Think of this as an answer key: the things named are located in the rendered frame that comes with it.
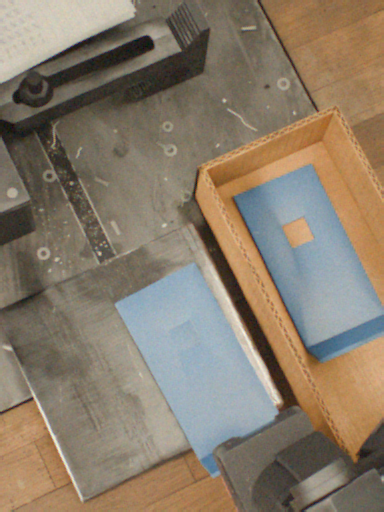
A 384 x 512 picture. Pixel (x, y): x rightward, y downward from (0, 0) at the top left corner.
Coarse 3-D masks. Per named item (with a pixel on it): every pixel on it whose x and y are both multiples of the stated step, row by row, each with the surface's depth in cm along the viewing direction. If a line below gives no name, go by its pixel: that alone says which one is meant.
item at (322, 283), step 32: (256, 192) 104; (288, 192) 104; (320, 192) 104; (256, 224) 103; (320, 224) 103; (288, 256) 103; (320, 256) 103; (352, 256) 103; (288, 288) 102; (320, 288) 102; (352, 288) 102; (320, 320) 101; (352, 320) 102; (320, 352) 99
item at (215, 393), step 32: (160, 288) 100; (192, 288) 100; (128, 320) 99; (160, 320) 99; (192, 320) 99; (224, 320) 100; (160, 352) 99; (192, 352) 99; (224, 352) 99; (160, 384) 98; (192, 384) 98; (224, 384) 98; (256, 384) 98; (192, 416) 98; (224, 416) 98; (256, 416) 98
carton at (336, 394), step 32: (288, 128) 99; (320, 128) 102; (224, 160) 98; (256, 160) 102; (288, 160) 105; (320, 160) 105; (352, 160) 100; (224, 192) 104; (352, 192) 104; (224, 224) 97; (288, 224) 104; (352, 224) 104; (224, 256) 103; (256, 256) 103; (256, 288) 97; (288, 320) 102; (288, 352) 96; (352, 352) 101; (320, 384) 101; (352, 384) 101; (320, 416) 95; (352, 416) 100; (352, 448) 99
